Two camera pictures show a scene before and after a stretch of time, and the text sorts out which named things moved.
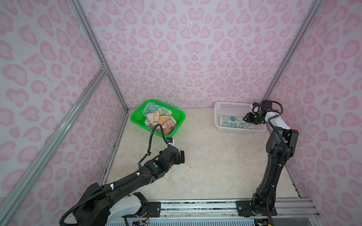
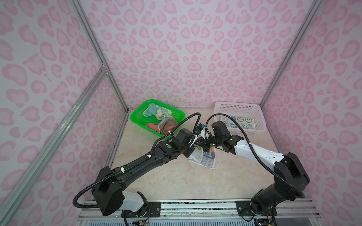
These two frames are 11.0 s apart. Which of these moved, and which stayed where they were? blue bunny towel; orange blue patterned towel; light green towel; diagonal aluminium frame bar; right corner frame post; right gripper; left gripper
Moved: orange blue patterned towel; right gripper; left gripper
Stayed: light green towel; diagonal aluminium frame bar; blue bunny towel; right corner frame post
